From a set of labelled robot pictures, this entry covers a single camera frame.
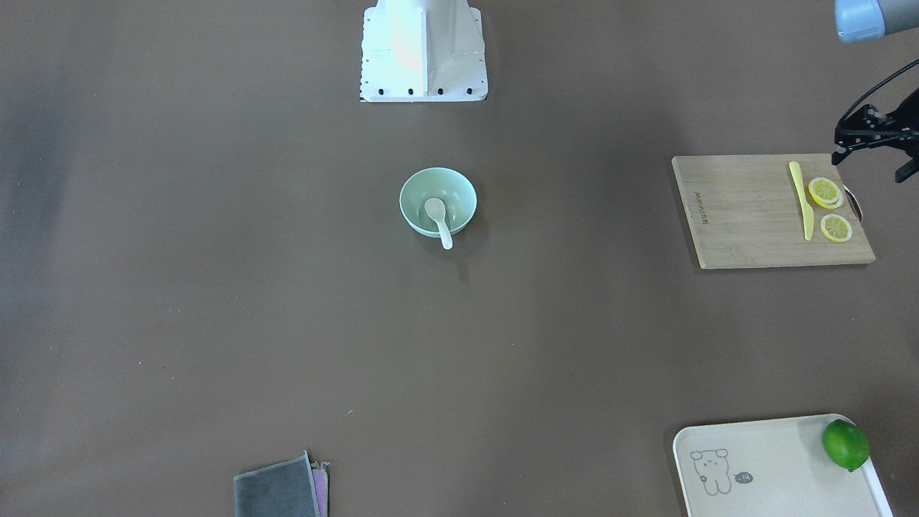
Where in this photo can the grey folded cloth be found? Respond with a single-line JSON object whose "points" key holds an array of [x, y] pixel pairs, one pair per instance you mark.
{"points": [[298, 487]]}

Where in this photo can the white mounting pole base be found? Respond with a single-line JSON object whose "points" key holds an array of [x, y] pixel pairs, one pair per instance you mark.
{"points": [[423, 52]]}

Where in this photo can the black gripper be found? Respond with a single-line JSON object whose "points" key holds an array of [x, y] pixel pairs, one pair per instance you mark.
{"points": [[866, 132]]}

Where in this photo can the yellow plastic knife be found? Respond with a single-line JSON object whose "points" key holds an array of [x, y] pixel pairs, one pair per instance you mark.
{"points": [[807, 213]]}

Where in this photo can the wooden cutting board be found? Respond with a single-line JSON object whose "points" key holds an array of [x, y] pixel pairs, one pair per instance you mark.
{"points": [[743, 212]]}

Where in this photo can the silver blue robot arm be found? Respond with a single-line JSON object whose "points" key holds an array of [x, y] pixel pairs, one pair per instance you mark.
{"points": [[859, 21]]}

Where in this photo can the green lime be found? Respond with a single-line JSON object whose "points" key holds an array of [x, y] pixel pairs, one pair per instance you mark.
{"points": [[845, 444]]}

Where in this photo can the white ceramic spoon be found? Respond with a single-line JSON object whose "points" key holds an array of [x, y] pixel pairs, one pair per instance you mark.
{"points": [[435, 209]]}

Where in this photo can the lemon slice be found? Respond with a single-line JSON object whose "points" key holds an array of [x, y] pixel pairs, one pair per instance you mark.
{"points": [[836, 228], [826, 193]]}

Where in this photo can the cream plastic tray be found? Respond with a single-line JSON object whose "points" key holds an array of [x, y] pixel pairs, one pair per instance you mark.
{"points": [[773, 467]]}

